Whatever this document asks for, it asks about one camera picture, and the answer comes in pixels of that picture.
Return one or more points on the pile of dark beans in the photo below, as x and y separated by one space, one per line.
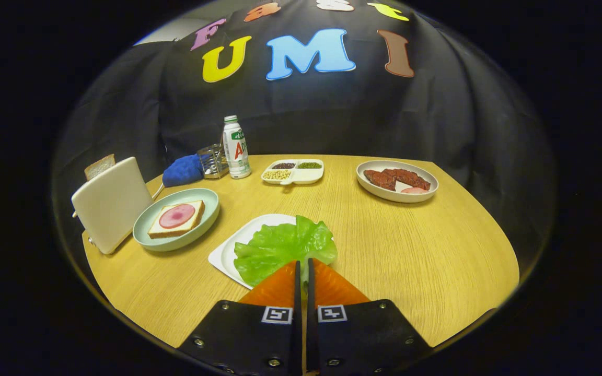
283 165

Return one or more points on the bread slice under ham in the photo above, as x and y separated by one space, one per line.
162 231

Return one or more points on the red meat piece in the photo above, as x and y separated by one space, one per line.
411 178
379 179

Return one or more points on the white plastic bottle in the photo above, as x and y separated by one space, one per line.
236 151

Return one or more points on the white divided dish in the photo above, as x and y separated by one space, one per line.
309 176

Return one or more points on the pink ham slice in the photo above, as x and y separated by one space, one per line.
177 215

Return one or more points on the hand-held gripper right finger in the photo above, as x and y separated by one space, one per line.
358 334

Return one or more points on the green lettuce leaf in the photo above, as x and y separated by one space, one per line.
280 245

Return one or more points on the blue cloth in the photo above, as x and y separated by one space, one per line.
182 171

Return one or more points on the white square plate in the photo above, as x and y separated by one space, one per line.
230 250

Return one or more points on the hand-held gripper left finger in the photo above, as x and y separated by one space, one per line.
249 334

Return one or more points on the white toaster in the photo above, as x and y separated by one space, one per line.
113 203

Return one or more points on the black backdrop cloth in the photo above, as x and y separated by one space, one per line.
332 115

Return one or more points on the plain toast bread slice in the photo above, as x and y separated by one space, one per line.
100 166

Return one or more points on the white round meat plate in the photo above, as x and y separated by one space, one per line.
379 196

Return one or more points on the small pink meat slice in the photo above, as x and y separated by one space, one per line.
414 190

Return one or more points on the pale green round plate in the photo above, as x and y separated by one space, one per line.
201 206

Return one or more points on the pile of green beans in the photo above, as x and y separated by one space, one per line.
310 165

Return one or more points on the pile of yellow soybeans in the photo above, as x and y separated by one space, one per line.
277 175

